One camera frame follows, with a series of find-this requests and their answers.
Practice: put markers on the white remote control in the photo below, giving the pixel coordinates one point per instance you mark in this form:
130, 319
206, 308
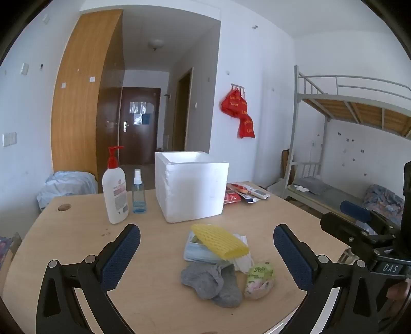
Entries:
260, 193

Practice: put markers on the wooden wardrobe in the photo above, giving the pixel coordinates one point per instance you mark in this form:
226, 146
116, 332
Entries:
86, 102

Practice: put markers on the white lotion pump bottle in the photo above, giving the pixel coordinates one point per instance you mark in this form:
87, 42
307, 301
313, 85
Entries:
114, 196

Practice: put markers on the grey cloth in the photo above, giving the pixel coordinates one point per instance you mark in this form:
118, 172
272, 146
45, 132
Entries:
313, 185

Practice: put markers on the patterned blanket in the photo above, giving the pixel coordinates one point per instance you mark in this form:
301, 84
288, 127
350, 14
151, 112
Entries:
383, 199

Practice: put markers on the person's right hand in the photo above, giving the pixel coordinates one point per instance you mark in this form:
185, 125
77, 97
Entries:
399, 292

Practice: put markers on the white paper napkin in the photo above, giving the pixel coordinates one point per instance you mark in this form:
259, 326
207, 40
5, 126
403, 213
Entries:
242, 263

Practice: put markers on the red and white snack packet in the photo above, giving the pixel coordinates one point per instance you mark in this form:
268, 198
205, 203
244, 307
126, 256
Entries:
245, 192

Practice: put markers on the ceiling lamp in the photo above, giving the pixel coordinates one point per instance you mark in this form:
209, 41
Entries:
156, 44

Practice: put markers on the metal bunk bed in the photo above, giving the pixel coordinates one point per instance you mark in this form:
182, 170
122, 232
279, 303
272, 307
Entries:
353, 106

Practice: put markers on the brown side door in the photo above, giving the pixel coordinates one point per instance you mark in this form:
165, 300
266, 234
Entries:
183, 109

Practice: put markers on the white wall switch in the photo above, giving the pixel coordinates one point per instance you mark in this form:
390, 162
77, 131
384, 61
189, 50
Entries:
24, 68

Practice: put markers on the metal wall hook rack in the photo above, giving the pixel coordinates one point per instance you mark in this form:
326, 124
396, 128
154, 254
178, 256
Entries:
238, 86

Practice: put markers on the light blue cloth bundle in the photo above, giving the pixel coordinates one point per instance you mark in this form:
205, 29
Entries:
65, 188

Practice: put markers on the grey sock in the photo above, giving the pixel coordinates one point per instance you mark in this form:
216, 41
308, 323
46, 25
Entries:
212, 282

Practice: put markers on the wooden board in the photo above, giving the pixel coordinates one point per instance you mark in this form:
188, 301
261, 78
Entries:
285, 163

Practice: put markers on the white foam box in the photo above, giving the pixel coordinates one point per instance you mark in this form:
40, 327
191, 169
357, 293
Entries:
192, 189

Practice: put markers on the blue face mask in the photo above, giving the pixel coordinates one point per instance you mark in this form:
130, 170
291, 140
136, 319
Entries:
200, 252

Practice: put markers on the white wall socket plate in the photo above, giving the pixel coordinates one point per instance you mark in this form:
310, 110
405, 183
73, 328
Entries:
9, 139

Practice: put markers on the dark brown entrance door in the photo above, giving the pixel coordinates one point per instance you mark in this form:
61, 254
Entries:
138, 125

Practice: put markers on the green printed plastic bag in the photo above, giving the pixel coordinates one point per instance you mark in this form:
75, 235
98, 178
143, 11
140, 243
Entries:
260, 279

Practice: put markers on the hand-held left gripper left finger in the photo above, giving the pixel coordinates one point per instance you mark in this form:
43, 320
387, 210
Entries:
120, 253

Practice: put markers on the yellow foam net sleeve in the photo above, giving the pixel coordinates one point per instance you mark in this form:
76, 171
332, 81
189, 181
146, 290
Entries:
221, 242

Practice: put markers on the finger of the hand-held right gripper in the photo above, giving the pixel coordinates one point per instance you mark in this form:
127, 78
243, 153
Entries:
343, 229
354, 209

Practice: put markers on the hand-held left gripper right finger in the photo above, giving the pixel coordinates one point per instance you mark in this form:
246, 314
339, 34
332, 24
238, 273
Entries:
295, 260

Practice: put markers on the red hanging bags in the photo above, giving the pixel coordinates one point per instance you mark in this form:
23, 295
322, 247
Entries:
239, 112

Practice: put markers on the blue spray bottle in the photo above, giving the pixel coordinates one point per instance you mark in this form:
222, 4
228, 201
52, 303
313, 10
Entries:
138, 200

